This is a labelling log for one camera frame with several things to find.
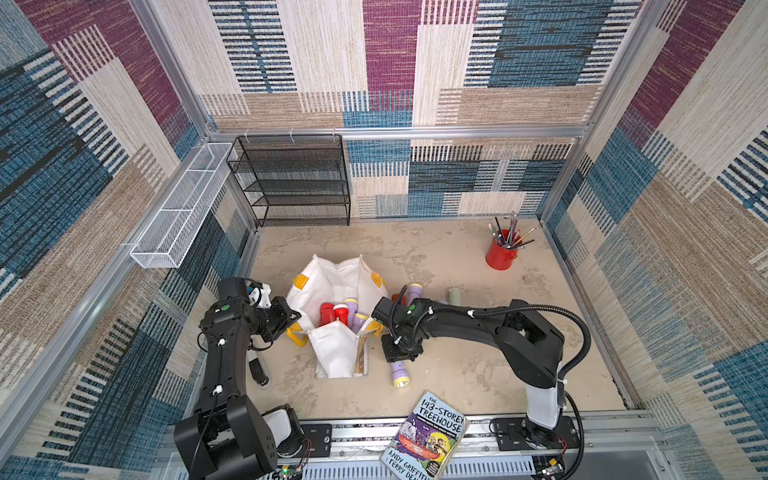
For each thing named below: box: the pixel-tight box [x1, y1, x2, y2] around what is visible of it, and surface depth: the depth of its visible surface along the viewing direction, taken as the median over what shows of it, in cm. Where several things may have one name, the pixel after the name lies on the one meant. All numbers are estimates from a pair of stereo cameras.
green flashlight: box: [449, 287, 461, 306], surface depth 98 cm
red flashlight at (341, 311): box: [333, 303, 349, 326], surface depth 91 cm
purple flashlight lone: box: [391, 361, 411, 388], surface depth 83 cm
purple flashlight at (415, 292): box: [407, 283, 423, 307], surface depth 99 cm
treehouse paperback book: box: [380, 390, 469, 480], surface depth 73 cm
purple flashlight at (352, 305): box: [344, 298, 358, 319], surface depth 94 cm
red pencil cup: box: [485, 229, 523, 271], surface depth 104 cm
